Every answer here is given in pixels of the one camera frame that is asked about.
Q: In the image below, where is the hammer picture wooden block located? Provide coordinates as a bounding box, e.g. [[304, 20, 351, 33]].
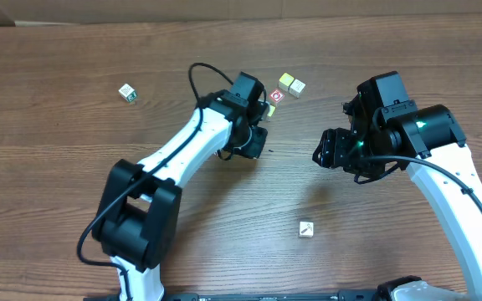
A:
[[299, 221, 314, 237]]

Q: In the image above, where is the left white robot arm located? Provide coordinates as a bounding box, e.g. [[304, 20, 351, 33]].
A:
[[83, 90, 269, 300]]

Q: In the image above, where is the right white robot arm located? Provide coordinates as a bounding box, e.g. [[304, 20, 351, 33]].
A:
[[312, 101, 482, 300]]

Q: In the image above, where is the yellow top block lower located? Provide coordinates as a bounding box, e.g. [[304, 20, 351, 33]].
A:
[[265, 105, 276, 121]]

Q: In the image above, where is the yellow block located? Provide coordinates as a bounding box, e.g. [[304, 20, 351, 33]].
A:
[[278, 73, 295, 92], [265, 105, 276, 121]]

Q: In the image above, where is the red top block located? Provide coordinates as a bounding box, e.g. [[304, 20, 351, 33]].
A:
[[268, 89, 285, 106]]

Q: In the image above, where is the yellow top block upper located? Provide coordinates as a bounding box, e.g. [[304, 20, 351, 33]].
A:
[[278, 73, 295, 92]]

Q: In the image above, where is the plain top wooden block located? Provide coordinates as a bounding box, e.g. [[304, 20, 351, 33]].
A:
[[289, 79, 305, 99]]

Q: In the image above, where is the green sided wooden block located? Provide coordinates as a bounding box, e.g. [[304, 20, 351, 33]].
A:
[[119, 84, 137, 103]]

